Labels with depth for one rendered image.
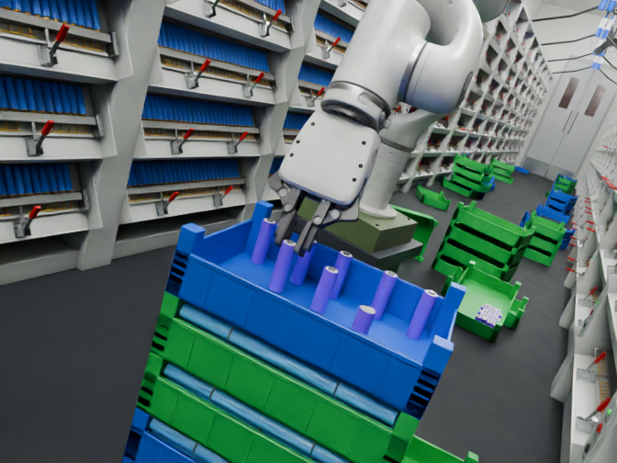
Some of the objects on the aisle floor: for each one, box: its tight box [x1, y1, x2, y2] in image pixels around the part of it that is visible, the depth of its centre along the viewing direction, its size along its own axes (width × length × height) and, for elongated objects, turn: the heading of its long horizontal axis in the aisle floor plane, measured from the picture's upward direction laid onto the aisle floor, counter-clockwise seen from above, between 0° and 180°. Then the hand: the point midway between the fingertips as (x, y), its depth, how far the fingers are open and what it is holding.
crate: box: [388, 204, 439, 262], centre depth 232 cm, size 8×30×20 cm, turn 54°
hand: (296, 234), depth 62 cm, fingers closed, pressing on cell
